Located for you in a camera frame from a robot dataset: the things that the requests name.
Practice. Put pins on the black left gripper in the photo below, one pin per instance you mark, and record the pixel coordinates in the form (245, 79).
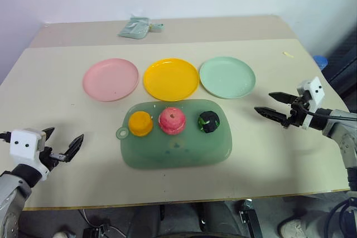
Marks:
(48, 158)

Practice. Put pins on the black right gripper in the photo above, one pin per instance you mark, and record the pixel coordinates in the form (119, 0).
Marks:
(297, 115)

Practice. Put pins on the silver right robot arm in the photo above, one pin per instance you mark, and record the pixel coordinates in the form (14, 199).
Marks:
(340, 133)

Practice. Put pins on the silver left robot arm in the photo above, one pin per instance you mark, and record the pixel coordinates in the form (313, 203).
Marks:
(14, 193)

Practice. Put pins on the light green round plate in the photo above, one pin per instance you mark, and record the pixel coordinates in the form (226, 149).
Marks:
(227, 77)

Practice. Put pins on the dark green toy vegetable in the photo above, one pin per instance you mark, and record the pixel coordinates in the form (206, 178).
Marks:
(208, 122)

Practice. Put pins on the pink round plate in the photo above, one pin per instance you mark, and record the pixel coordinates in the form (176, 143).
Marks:
(110, 80)

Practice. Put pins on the orange toy fruit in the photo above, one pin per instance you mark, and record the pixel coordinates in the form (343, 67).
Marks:
(140, 123)

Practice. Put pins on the yellow round plate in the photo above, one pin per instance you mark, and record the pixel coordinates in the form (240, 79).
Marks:
(170, 79)

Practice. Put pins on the small yellowish scrap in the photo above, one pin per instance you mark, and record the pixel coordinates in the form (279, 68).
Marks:
(288, 54)

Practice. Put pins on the blue round object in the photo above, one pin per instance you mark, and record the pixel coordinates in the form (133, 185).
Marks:
(320, 61)

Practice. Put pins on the black chair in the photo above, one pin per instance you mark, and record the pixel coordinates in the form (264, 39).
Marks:
(346, 62)

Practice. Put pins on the white shoe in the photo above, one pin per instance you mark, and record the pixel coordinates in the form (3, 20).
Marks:
(63, 234)
(293, 228)

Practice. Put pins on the black box under table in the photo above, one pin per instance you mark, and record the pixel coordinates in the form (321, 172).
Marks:
(96, 232)

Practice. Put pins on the pink red toy apple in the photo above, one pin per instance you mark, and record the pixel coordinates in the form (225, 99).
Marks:
(172, 121)

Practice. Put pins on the translucent green cutting board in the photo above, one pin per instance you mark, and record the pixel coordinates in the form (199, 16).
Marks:
(178, 151)

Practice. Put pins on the black metal table clamp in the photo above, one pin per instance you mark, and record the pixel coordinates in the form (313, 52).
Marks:
(251, 218)

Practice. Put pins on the pale green fabric pouch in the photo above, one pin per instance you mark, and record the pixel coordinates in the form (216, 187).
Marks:
(134, 27)

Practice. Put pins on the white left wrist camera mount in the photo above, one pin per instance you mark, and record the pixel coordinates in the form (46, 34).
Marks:
(23, 144)

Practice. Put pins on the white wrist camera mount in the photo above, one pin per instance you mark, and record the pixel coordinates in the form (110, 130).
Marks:
(316, 90)
(23, 144)

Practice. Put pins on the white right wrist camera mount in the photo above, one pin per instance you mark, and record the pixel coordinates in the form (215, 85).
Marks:
(316, 90)

